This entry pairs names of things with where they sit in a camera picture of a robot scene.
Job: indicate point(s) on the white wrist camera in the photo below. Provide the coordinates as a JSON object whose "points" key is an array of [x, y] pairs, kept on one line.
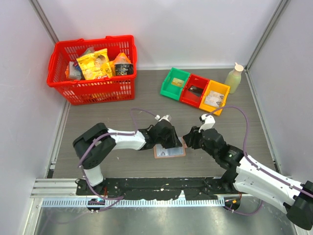
{"points": [[165, 117], [207, 121]]}

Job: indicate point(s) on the white cable duct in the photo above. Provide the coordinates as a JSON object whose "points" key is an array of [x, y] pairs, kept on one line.
{"points": [[90, 203]]}

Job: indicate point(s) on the red plastic bin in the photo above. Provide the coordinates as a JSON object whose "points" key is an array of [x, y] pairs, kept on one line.
{"points": [[187, 97]]}

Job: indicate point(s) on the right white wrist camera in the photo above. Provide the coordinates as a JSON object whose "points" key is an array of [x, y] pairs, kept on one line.
{"points": [[207, 121]]}

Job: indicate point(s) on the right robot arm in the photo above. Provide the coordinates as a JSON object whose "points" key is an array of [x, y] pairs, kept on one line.
{"points": [[246, 175]]}

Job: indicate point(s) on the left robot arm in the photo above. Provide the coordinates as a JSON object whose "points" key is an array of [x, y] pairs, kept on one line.
{"points": [[93, 146]]}

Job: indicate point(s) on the green lotion bottle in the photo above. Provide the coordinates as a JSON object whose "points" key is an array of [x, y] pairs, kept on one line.
{"points": [[233, 79]]}

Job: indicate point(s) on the pink leather card holder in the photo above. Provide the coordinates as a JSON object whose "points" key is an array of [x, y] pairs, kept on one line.
{"points": [[160, 152]]}

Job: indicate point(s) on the yellow plastic bin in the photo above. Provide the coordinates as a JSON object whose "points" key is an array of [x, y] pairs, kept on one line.
{"points": [[217, 87]]}

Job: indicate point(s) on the red plastic shopping basket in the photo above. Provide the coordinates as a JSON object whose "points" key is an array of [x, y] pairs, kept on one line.
{"points": [[79, 92]]}

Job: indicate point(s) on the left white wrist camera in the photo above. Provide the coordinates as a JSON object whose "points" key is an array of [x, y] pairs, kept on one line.
{"points": [[165, 117]]}

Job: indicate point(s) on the black credit card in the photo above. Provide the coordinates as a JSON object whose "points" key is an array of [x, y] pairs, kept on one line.
{"points": [[196, 90]]}

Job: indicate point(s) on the grey small box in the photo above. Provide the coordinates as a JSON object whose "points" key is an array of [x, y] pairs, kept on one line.
{"points": [[71, 72]]}

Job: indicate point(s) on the white VIP credit card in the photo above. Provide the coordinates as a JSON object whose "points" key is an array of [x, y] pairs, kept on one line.
{"points": [[215, 96]]}

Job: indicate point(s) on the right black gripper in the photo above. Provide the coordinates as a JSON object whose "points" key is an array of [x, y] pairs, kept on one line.
{"points": [[190, 138]]}

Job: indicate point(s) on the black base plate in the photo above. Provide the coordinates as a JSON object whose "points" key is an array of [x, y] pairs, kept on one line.
{"points": [[164, 189]]}

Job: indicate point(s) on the gold credit card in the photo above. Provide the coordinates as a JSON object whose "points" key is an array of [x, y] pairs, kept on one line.
{"points": [[177, 82]]}

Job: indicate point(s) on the black round can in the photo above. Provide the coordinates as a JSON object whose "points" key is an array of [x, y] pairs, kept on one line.
{"points": [[123, 69]]}

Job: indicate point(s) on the yellow chips bag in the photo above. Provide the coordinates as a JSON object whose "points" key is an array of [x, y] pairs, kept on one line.
{"points": [[95, 65]]}

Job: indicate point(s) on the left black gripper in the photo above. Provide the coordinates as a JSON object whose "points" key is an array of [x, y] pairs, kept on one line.
{"points": [[174, 141]]}

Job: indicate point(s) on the green plastic bin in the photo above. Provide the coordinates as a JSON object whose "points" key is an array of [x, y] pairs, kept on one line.
{"points": [[171, 91]]}

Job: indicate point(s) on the orange snack packet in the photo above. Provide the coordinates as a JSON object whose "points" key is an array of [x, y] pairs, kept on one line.
{"points": [[121, 58]]}

